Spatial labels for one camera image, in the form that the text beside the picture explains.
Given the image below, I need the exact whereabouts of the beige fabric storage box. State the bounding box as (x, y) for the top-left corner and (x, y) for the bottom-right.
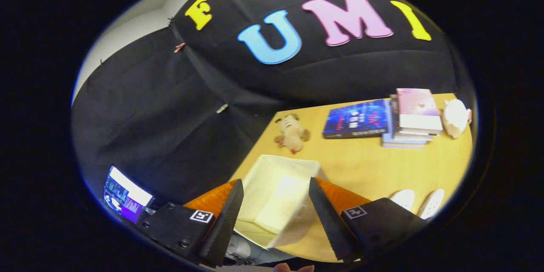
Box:
(232, 154), (322, 249)

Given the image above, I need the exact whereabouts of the dark blue book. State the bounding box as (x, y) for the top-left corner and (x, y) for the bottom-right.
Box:
(323, 99), (390, 139)

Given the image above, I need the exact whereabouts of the computer screen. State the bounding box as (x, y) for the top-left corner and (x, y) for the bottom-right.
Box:
(103, 165), (154, 224)

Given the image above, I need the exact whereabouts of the white plush toy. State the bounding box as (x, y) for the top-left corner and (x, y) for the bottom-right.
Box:
(442, 99), (473, 139)

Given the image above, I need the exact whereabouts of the grey book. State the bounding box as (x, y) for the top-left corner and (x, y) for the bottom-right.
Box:
(390, 95), (434, 142)

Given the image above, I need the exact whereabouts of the beige plush dog toy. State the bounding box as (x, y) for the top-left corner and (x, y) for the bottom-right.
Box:
(274, 114), (311, 154)

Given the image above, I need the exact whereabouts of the white canvas shoe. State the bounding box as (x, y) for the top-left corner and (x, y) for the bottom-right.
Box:
(390, 189), (416, 212)
(418, 189), (445, 220)

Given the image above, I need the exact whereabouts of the light blue book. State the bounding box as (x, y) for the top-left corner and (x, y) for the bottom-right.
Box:
(381, 99), (429, 150)

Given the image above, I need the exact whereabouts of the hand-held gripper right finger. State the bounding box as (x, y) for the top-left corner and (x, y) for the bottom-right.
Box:
(309, 177), (428, 263)

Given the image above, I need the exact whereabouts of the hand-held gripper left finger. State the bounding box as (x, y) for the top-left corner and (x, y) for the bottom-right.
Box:
(136, 178), (245, 268)

